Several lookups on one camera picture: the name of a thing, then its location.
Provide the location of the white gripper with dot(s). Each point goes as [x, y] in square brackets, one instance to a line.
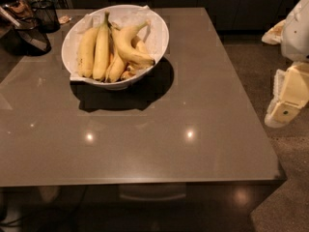
[296, 33]

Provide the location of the curved top yellow banana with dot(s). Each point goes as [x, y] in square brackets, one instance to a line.
[122, 38]

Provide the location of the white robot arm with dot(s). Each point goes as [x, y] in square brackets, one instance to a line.
[292, 34]

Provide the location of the white bowl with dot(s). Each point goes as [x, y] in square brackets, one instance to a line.
[155, 37]

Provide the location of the white paper bowl liner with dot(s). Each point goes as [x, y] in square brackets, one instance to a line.
[115, 47]

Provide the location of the small banana under bunch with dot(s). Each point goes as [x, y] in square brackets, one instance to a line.
[139, 45]

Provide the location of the middle yellow banana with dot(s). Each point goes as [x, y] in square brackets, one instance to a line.
[117, 66]

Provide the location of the upright yellow banana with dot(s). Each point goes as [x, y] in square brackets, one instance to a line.
[102, 50]

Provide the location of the left yellow banana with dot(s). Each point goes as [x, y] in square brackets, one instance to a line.
[86, 51]

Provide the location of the small wrapper on table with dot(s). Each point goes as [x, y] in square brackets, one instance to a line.
[64, 19]

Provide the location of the black mesh cup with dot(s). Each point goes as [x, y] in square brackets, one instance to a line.
[45, 13]

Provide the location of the black mesh basket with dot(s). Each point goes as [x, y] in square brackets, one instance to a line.
[35, 41]

